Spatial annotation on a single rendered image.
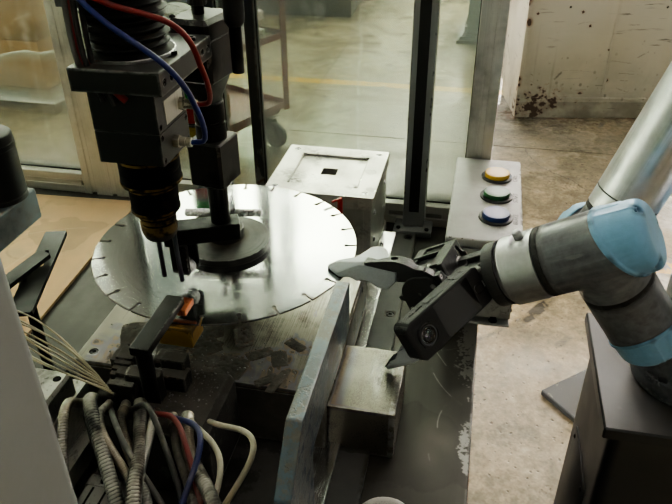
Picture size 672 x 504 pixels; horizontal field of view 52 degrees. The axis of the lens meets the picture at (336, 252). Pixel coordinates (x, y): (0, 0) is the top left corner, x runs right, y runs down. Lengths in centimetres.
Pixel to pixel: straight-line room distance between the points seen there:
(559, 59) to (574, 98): 24
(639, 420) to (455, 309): 35
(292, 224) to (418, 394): 29
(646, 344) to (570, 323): 162
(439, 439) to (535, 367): 131
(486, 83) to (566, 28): 269
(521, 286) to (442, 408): 28
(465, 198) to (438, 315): 42
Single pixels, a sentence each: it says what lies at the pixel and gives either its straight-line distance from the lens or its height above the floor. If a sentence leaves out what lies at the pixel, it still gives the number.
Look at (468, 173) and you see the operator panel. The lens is 120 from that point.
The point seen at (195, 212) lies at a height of 100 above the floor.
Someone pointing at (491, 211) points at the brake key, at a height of 91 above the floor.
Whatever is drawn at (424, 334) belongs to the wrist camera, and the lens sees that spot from 71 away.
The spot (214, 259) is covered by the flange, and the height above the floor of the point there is 96.
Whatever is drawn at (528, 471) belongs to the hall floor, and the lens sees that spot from 190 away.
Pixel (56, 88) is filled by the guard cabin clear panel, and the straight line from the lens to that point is 149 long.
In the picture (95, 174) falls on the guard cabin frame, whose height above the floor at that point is 79.
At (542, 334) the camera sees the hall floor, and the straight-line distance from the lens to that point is 233.
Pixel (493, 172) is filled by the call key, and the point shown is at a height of 91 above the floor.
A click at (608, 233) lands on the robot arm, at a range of 70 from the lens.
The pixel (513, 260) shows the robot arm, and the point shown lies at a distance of 73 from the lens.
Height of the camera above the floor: 141
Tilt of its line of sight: 32 degrees down
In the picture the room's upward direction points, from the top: straight up
